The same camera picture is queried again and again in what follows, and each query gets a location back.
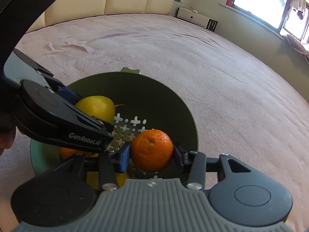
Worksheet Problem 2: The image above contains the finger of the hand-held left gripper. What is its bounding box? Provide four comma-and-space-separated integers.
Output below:
13, 48, 82, 103
72, 105, 114, 138

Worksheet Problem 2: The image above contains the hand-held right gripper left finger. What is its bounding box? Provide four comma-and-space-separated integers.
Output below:
45, 142, 132, 191

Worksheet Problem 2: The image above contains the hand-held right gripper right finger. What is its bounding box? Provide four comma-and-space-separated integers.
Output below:
173, 142, 262, 191

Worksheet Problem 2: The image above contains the orange tangerine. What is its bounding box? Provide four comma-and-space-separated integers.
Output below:
130, 129, 174, 173
60, 147, 92, 160

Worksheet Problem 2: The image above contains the green perforated colander bowl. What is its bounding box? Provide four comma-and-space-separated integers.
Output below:
30, 67, 200, 191

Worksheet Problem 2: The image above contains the person's left hand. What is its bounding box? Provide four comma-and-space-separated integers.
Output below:
0, 127, 17, 156

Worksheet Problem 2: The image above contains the white low cabinet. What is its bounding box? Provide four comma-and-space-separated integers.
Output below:
177, 7, 218, 32

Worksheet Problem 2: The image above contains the window sill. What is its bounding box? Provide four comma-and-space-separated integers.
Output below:
218, 2, 309, 66

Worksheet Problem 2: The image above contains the grey cushion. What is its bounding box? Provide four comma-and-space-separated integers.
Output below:
285, 34, 309, 64

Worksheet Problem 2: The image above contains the hanging light garment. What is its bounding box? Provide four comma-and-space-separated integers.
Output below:
287, 0, 307, 20

